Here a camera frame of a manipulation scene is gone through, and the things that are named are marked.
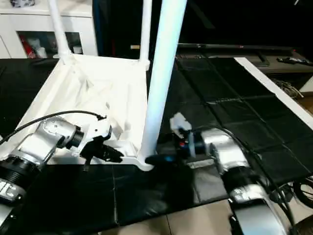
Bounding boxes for white plastic table top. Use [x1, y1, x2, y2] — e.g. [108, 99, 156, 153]
[5, 54, 162, 172]

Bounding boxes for white plastic table leg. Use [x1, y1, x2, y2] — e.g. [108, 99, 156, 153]
[139, 0, 154, 71]
[47, 0, 75, 65]
[138, 0, 189, 165]

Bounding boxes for black mat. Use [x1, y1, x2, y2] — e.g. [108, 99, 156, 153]
[0, 55, 313, 235]

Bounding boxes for white flat strip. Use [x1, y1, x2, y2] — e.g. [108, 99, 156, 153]
[235, 57, 313, 131]

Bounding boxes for black cabinet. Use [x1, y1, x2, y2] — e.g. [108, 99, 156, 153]
[93, 0, 313, 57]

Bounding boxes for white low furniture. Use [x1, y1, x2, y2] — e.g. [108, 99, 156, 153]
[298, 75, 313, 97]

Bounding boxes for black remote control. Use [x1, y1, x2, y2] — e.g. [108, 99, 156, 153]
[276, 57, 312, 66]

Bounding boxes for white glass-door cabinet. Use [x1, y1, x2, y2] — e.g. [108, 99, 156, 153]
[0, 0, 99, 60]

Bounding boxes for grey object on cabinet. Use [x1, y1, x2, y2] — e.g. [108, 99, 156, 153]
[10, 0, 36, 8]

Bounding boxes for tangled light cables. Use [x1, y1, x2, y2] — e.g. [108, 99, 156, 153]
[276, 78, 304, 99]

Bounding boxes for black cable coil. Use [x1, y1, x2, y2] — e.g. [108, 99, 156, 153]
[293, 176, 313, 207]

